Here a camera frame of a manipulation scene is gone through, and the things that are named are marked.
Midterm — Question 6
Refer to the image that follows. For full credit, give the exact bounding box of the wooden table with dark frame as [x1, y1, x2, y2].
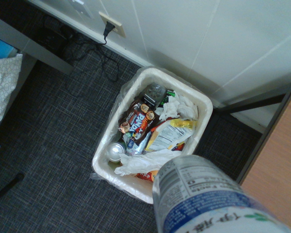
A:
[213, 80, 291, 222]

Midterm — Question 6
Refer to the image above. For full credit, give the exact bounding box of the orange red snack wrapper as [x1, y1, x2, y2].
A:
[135, 170, 160, 183]

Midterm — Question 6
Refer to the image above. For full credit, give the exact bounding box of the clear plastic bin liner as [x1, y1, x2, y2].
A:
[89, 67, 214, 205]

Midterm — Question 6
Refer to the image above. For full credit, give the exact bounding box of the crumpled white tissue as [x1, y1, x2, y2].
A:
[158, 91, 199, 121]

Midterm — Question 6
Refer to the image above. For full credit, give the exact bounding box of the blue box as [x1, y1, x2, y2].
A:
[0, 34, 20, 60]

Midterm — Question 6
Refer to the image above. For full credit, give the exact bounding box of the grey white furniture frame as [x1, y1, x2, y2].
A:
[0, 12, 75, 117]

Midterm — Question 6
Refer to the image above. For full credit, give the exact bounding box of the white rectangular trash bin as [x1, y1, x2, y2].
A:
[92, 67, 214, 204]

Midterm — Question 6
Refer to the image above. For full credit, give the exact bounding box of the beige wall power outlet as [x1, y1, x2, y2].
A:
[98, 11, 127, 38]

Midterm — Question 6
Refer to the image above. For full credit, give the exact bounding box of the yellow white snack wrapper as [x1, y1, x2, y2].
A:
[144, 117, 198, 152]

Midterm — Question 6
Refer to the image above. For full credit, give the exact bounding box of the dark clear plastic bottle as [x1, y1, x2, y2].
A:
[138, 82, 167, 110]

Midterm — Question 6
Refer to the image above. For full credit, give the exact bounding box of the silver aluminium can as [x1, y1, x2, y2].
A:
[106, 142, 127, 163]

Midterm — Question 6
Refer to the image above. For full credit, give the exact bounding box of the white circle patterned cloth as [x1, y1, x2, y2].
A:
[0, 53, 24, 157]

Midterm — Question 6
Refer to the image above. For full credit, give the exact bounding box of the black power plug with cable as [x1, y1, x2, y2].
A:
[60, 21, 120, 83]

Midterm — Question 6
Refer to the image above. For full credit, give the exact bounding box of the brown Hello Panda snack box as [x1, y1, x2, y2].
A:
[118, 97, 161, 150]

